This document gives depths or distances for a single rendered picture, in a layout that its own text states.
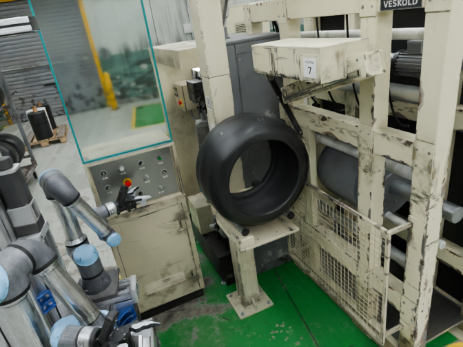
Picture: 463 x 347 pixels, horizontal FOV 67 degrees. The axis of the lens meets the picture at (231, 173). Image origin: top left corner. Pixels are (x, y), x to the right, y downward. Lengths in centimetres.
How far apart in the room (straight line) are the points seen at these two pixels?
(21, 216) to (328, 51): 137
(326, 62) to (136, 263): 176
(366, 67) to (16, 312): 150
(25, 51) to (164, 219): 929
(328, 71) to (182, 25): 956
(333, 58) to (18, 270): 135
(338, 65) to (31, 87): 1034
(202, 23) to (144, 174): 99
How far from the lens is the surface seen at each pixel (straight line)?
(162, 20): 1091
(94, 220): 192
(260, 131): 168
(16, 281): 131
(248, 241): 190
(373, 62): 155
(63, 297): 144
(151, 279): 264
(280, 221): 211
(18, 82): 1143
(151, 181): 234
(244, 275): 254
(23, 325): 141
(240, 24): 528
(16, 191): 157
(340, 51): 156
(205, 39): 193
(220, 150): 165
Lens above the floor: 194
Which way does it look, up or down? 24 degrees down
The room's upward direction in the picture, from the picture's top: 8 degrees counter-clockwise
